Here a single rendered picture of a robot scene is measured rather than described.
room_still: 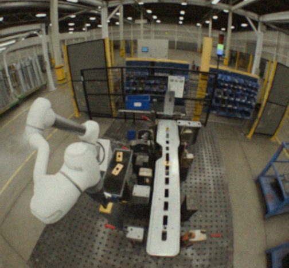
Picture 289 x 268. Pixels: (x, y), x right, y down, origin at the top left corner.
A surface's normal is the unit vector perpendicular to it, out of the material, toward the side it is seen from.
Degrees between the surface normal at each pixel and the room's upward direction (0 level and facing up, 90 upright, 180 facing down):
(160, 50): 90
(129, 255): 0
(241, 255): 0
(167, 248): 0
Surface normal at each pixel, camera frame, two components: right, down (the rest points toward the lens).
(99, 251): 0.00, -0.83
